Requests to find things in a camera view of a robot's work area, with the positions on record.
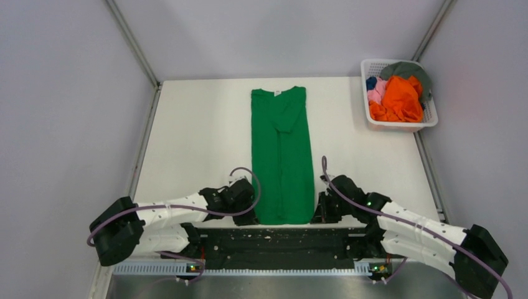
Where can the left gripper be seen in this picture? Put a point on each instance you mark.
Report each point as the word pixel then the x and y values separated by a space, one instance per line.
pixel 249 218

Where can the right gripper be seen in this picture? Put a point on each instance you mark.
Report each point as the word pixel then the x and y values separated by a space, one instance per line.
pixel 322 214

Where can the green t-shirt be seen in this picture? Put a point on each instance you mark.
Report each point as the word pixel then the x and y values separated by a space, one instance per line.
pixel 282 157

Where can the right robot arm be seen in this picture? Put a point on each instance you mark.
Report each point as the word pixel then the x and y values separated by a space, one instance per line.
pixel 470 257

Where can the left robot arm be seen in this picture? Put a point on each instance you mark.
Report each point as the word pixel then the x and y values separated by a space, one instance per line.
pixel 127 229

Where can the pink garment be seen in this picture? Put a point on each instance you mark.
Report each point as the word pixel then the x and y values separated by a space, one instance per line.
pixel 376 95

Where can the orange t-shirt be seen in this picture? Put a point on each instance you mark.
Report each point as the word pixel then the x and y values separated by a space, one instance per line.
pixel 401 102

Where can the dark blue garment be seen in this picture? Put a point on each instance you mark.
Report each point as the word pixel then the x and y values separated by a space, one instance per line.
pixel 370 83

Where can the grey-green garment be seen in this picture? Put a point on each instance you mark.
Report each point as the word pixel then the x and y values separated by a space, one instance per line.
pixel 406 70

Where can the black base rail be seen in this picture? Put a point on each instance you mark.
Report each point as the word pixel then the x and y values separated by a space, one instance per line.
pixel 283 249

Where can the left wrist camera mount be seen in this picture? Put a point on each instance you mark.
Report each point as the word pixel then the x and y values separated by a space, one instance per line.
pixel 232 179

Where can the white cable duct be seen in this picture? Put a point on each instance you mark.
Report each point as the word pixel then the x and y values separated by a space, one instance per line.
pixel 161 267

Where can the left corner aluminium post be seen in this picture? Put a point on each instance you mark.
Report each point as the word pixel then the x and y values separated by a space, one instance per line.
pixel 132 42

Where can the corner aluminium post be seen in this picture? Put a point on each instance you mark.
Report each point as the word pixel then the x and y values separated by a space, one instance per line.
pixel 132 42
pixel 441 15

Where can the right corner aluminium post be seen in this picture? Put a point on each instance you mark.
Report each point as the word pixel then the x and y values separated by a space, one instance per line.
pixel 441 15

